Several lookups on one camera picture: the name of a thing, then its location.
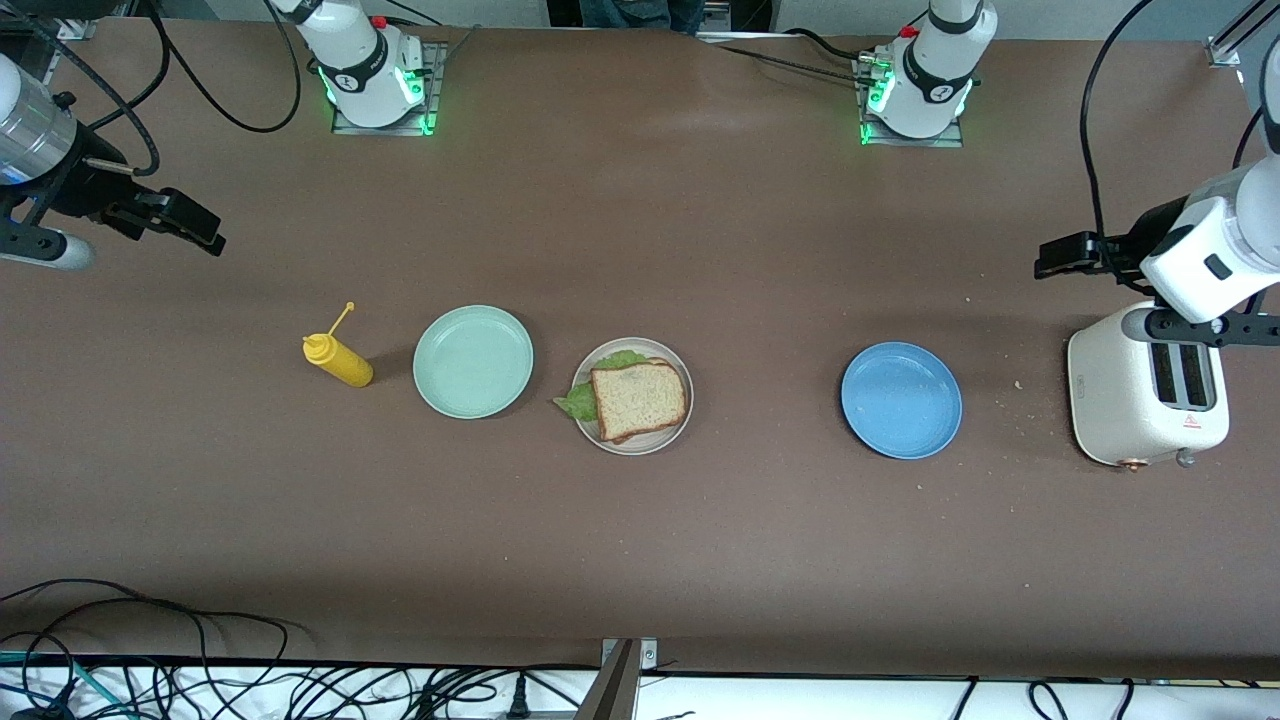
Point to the blue plate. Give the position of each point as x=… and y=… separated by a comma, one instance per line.
x=900, y=400

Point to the green lettuce leaf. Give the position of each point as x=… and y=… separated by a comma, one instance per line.
x=578, y=402

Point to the aluminium frame profile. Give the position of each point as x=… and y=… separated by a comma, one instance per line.
x=1240, y=30

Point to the black power plug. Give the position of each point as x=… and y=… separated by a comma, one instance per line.
x=517, y=700

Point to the flat grey metal bar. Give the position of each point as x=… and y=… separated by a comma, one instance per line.
x=740, y=37

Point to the brown toast bread slice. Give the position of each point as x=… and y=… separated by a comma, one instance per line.
x=660, y=360
x=640, y=400

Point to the mint green plate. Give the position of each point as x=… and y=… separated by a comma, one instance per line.
x=472, y=362

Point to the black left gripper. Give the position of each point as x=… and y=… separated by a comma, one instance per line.
x=1158, y=228

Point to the yellow mustard squeeze bottle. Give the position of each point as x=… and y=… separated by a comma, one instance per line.
x=345, y=365

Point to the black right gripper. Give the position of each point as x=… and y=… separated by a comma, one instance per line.
x=82, y=188

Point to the beige plate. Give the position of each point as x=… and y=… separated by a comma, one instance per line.
x=660, y=442

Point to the perforated metal frame rail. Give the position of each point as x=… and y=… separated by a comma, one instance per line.
x=78, y=27

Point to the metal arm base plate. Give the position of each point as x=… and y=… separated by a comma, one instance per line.
x=380, y=131
x=910, y=142

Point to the person standing behind table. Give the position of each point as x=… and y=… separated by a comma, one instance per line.
x=640, y=12

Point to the white toaster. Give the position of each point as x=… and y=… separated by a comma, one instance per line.
x=1110, y=400

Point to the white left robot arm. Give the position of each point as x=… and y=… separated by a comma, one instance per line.
x=935, y=60

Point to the grey metal table bracket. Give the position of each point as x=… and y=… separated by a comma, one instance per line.
x=615, y=690

